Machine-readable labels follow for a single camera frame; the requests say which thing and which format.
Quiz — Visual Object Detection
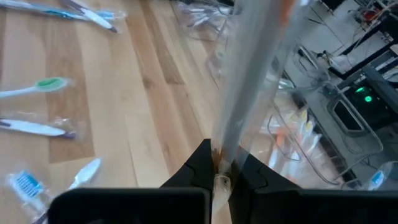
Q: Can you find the blue white toothbrush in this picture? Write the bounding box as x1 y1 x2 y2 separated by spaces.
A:
0 0 127 21
368 169 388 191
4 169 52 218

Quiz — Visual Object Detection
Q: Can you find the black computer tower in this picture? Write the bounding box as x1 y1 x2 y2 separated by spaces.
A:
341 83 398 131

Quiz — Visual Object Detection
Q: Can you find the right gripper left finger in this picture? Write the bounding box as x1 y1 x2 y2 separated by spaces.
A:
48 139 215 224

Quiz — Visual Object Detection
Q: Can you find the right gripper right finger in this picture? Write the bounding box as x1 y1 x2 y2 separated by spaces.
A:
228 146 398 224

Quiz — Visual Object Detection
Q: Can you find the green white toothbrush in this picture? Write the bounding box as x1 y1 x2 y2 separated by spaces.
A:
0 77 74 100

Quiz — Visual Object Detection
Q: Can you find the floor cable bundle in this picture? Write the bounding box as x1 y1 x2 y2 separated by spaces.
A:
297 43 333 82

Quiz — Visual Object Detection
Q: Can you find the purple white toothbrush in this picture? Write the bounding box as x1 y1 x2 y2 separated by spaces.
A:
0 111 86 141
62 0 119 34
67 156 103 191

